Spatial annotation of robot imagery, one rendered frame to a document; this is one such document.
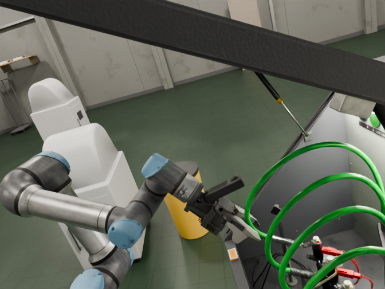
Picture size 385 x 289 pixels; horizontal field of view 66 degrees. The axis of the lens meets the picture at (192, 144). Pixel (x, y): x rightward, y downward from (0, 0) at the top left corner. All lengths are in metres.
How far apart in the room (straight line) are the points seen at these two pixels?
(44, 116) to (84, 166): 3.77
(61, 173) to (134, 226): 0.39
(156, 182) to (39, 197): 0.33
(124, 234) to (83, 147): 1.79
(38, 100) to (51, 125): 0.51
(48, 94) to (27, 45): 5.23
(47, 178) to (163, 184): 0.40
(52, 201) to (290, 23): 9.44
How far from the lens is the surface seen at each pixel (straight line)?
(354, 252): 0.66
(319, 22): 10.20
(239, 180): 0.78
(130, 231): 0.76
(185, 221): 2.71
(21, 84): 11.58
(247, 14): 9.42
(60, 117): 6.09
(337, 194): 1.32
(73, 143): 2.55
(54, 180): 1.05
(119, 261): 1.16
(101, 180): 2.48
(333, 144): 0.81
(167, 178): 0.80
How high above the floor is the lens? 1.79
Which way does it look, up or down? 22 degrees down
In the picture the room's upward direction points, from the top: 17 degrees counter-clockwise
